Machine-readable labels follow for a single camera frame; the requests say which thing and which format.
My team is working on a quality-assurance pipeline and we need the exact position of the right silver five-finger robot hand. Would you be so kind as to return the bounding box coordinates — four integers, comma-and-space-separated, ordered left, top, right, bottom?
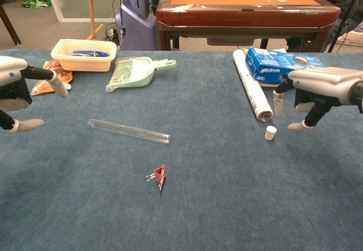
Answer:
272, 66, 363, 132

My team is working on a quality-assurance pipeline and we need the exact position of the blue felt table cover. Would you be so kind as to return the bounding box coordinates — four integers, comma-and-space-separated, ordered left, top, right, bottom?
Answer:
0, 48, 363, 251

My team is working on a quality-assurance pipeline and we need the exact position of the orange spout pouch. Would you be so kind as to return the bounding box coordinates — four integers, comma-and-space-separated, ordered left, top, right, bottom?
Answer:
30, 60, 74, 97

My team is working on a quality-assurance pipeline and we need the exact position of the blue snack packet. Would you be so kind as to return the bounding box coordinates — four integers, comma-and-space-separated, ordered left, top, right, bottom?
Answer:
70, 50, 111, 58

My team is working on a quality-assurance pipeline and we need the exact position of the green dustpan brush set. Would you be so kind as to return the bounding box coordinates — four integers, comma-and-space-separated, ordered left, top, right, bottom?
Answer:
105, 56, 177, 92

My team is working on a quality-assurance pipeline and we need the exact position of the green bag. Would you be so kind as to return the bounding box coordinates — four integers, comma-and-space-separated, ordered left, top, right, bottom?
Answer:
22, 0, 53, 9

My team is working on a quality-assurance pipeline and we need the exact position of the small white ball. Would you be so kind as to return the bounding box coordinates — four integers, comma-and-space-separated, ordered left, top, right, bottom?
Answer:
264, 125, 277, 141

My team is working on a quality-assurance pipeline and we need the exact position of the clear plastic tube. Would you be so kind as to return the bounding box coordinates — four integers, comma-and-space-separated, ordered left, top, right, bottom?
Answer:
87, 118, 171, 145

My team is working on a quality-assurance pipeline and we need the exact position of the blue Oreo cookie box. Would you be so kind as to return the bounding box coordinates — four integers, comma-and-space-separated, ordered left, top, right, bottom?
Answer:
245, 47, 327, 86

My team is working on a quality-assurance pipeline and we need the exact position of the cream plastic food container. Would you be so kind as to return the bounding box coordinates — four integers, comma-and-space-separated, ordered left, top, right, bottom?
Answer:
50, 39, 118, 73

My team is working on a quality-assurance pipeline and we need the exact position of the black cable tangle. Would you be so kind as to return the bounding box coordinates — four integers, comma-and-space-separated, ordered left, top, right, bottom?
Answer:
102, 22, 123, 43

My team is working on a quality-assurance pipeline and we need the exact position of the black tripod stand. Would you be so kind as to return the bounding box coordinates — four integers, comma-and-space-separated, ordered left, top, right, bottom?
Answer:
328, 0, 363, 53

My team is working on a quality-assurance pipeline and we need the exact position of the wooden pole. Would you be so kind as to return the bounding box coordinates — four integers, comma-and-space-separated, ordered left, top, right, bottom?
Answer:
86, 0, 96, 37

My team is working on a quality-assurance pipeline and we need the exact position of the white plastic basket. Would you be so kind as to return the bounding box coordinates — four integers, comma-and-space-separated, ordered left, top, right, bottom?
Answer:
336, 31, 363, 47

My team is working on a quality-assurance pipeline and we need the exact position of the white paper roll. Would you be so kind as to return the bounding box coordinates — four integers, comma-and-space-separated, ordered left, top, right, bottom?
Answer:
232, 49, 273, 123

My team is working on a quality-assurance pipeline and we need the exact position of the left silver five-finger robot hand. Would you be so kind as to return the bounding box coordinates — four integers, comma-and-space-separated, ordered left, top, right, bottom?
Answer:
0, 55, 69, 133

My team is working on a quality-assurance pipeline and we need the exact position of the brown mahjong table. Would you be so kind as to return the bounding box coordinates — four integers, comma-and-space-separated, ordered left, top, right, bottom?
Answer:
155, 0, 341, 53

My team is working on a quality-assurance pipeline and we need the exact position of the dark brown table leg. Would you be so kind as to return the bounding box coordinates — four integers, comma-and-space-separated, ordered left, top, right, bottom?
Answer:
0, 3, 22, 46

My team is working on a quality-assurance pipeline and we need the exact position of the red binder clip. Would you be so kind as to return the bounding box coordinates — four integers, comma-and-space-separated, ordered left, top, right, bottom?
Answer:
145, 164, 167, 191

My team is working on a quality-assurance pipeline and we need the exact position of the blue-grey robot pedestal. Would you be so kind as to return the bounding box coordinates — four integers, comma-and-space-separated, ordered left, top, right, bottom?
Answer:
115, 0, 157, 51

